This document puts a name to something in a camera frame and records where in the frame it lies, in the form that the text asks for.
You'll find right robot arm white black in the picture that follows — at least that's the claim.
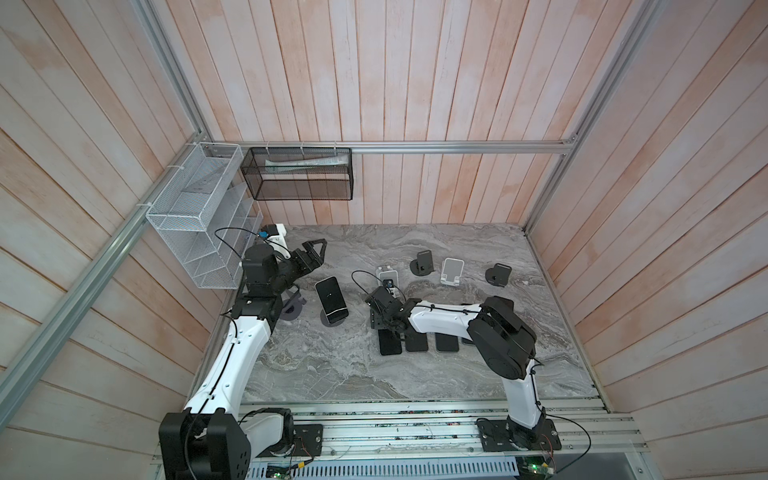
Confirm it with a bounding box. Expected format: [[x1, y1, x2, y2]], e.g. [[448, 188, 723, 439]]
[[365, 286, 545, 450]]

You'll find white wire mesh shelf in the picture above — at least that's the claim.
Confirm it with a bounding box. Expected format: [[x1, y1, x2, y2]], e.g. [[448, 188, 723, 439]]
[[147, 142, 263, 290]]

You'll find camera cable black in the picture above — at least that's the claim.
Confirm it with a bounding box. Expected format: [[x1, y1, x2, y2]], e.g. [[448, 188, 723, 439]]
[[350, 269, 391, 298], [213, 227, 290, 260]]

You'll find left camera cable black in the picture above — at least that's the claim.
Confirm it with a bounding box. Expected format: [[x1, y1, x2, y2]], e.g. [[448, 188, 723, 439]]
[[213, 227, 290, 260]]

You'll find aluminium frame rail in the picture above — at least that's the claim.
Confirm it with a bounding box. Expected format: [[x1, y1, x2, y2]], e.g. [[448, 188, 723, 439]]
[[211, 140, 575, 155], [1, 131, 209, 429]]

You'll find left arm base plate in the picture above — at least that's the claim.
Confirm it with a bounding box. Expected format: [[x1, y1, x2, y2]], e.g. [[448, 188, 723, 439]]
[[287, 423, 324, 458]]

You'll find white stand back centre-left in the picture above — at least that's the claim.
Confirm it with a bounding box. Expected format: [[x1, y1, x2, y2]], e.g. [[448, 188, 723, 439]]
[[375, 265, 399, 286]]

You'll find black phone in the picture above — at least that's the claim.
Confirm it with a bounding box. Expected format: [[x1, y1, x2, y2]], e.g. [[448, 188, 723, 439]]
[[315, 276, 349, 317], [377, 329, 402, 356]]

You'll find purple-edged phone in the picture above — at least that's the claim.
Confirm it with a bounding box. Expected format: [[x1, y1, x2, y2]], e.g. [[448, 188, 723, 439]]
[[404, 329, 429, 352]]

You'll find green circuit board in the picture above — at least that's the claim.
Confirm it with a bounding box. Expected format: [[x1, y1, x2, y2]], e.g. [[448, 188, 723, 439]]
[[517, 457, 554, 480]]

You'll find aluminium frame post right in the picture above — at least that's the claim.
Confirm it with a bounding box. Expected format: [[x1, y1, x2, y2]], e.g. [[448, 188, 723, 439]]
[[522, 1, 668, 237]]

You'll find white stand back right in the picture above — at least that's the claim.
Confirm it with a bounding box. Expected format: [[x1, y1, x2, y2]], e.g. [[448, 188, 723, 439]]
[[440, 258, 465, 287]]

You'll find black wire mesh basket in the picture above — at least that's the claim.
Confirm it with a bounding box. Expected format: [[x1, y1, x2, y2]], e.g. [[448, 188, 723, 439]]
[[240, 146, 354, 201]]

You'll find teal-edged phone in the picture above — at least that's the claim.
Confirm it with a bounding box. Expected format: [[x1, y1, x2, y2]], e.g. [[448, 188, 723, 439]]
[[434, 333, 460, 353]]

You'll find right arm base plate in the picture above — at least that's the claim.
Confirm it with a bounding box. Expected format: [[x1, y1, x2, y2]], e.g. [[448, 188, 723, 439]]
[[475, 418, 562, 452]]

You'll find aluminium frame rail back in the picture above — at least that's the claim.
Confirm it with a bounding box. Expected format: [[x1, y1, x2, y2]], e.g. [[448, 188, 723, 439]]
[[211, 140, 575, 155]]

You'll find aluminium frame rail left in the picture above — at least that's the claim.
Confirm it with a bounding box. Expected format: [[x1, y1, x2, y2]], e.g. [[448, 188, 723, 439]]
[[1, 131, 209, 429]]

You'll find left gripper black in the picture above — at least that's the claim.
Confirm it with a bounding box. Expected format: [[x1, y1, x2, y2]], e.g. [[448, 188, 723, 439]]
[[270, 239, 327, 293]]

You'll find right camera cable black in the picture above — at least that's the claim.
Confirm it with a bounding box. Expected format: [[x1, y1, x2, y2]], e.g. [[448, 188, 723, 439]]
[[350, 269, 391, 298]]

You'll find white vented cable duct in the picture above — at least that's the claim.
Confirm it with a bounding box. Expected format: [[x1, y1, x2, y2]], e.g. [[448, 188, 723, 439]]
[[246, 457, 520, 479]]

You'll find round grey stand centre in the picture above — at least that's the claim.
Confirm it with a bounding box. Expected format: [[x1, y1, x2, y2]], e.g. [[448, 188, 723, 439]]
[[409, 250, 434, 277]]

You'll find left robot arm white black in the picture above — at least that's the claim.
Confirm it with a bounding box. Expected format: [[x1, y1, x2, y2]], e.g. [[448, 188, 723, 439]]
[[159, 239, 327, 479]]

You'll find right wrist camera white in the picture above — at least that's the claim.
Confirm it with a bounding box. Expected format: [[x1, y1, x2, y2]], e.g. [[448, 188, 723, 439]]
[[380, 276, 398, 295]]

